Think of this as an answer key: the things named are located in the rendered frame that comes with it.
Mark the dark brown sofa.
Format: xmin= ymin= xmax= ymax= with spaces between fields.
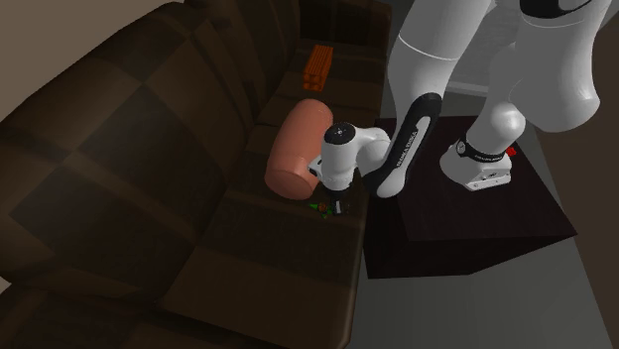
xmin=0 ymin=0 xmax=394 ymax=349

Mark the orange ribbed box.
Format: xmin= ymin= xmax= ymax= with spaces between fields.
xmin=302 ymin=44 xmax=335 ymax=93

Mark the dark robot stand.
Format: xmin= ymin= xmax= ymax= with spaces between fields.
xmin=362 ymin=114 xmax=578 ymax=281

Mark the small green orange toy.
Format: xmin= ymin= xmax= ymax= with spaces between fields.
xmin=309 ymin=200 xmax=339 ymax=220

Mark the pink cylindrical bolster cushion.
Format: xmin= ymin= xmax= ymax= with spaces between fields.
xmin=264 ymin=98 xmax=335 ymax=201

